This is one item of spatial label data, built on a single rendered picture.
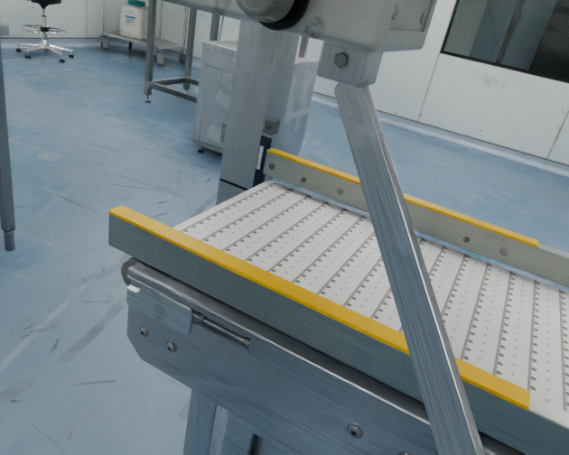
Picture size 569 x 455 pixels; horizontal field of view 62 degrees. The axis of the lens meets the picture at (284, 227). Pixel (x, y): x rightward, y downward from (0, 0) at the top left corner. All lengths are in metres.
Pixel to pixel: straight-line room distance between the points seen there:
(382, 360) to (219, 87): 3.03
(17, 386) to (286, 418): 1.31
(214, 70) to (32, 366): 2.22
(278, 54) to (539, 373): 0.45
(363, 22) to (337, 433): 0.29
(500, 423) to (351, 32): 0.25
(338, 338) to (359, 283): 0.12
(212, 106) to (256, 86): 2.71
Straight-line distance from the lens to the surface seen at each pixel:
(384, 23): 0.25
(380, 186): 0.27
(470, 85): 5.59
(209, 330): 0.41
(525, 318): 0.50
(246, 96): 0.66
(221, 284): 0.37
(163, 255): 0.40
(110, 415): 1.55
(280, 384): 0.40
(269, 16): 0.24
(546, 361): 0.46
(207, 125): 3.40
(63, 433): 1.52
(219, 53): 3.28
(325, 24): 0.25
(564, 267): 0.58
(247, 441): 0.53
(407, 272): 0.26
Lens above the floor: 1.18
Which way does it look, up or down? 27 degrees down
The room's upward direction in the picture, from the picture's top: 12 degrees clockwise
